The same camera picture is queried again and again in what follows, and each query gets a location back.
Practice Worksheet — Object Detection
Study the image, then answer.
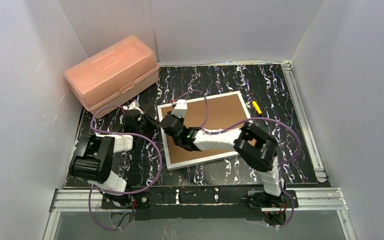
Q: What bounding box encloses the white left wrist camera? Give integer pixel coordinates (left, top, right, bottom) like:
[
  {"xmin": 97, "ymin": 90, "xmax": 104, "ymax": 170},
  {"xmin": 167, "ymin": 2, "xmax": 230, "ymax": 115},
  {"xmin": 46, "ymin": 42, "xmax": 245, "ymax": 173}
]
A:
[{"xmin": 127, "ymin": 100, "xmax": 144, "ymax": 114}]

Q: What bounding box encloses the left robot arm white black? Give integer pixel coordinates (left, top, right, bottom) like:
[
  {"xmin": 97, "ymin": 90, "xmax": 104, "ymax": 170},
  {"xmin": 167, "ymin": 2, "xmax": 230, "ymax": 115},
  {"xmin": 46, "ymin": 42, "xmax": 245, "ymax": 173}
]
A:
[{"xmin": 68, "ymin": 109, "xmax": 159, "ymax": 196}]

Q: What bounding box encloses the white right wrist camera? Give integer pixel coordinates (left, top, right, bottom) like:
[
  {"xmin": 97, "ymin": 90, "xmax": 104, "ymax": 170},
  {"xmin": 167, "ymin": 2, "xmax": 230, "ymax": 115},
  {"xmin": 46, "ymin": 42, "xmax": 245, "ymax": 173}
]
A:
[{"xmin": 170, "ymin": 99, "xmax": 188, "ymax": 119}]

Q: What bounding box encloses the translucent orange plastic box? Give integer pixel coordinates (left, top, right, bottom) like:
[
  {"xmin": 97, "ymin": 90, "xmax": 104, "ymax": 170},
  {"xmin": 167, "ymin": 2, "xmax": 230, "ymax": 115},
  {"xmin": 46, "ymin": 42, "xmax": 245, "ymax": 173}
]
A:
[{"xmin": 64, "ymin": 35, "xmax": 160, "ymax": 119}]

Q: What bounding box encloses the aluminium front rail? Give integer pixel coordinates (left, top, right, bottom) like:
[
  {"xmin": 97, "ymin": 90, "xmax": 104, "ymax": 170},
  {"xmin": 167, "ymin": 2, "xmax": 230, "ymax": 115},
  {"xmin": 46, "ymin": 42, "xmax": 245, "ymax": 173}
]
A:
[{"xmin": 50, "ymin": 186, "xmax": 348, "ymax": 212}]

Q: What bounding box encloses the aluminium rail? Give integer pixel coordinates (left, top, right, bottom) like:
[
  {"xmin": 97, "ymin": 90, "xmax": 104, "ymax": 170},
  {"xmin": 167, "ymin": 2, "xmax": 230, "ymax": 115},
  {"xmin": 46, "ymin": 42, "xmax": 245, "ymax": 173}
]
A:
[
  {"xmin": 50, "ymin": 186, "xmax": 348, "ymax": 212},
  {"xmin": 280, "ymin": 61, "xmax": 328, "ymax": 183}
]

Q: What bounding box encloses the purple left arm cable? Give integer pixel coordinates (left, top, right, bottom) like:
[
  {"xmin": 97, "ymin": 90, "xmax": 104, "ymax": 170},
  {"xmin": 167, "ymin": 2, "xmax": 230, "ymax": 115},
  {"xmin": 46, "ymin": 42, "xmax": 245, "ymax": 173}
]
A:
[{"xmin": 87, "ymin": 105, "xmax": 164, "ymax": 232}]

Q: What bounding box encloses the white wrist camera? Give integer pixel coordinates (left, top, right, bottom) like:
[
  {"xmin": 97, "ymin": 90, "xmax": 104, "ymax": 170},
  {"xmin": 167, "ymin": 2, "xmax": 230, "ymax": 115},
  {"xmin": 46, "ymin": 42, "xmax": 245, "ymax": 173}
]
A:
[
  {"xmin": 170, "ymin": 99, "xmax": 188, "ymax": 119},
  {"xmin": 127, "ymin": 100, "xmax": 144, "ymax": 114}
]

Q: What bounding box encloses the yellow handled screwdriver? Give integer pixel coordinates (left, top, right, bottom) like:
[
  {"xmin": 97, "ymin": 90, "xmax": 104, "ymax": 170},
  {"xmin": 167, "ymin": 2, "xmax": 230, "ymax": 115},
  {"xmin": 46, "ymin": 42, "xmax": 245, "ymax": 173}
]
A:
[{"xmin": 251, "ymin": 101, "xmax": 263, "ymax": 117}]

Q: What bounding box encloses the aluminium right side rail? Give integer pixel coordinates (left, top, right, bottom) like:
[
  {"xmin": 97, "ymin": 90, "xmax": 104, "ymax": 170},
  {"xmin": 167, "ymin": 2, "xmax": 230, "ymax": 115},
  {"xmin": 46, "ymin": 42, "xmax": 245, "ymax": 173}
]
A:
[{"xmin": 280, "ymin": 61, "xmax": 328, "ymax": 183}]

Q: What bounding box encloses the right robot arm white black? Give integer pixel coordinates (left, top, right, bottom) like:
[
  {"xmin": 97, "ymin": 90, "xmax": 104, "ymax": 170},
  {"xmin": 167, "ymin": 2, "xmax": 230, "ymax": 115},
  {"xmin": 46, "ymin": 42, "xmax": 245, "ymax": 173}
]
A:
[{"xmin": 160, "ymin": 114, "xmax": 285, "ymax": 197}]

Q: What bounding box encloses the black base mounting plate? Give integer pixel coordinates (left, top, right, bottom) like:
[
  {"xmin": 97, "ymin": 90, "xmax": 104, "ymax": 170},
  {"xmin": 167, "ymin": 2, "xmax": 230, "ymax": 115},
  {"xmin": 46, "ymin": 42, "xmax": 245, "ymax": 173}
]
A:
[{"xmin": 101, "ymin": 184, "xmax": 299, "ymax": 222}]

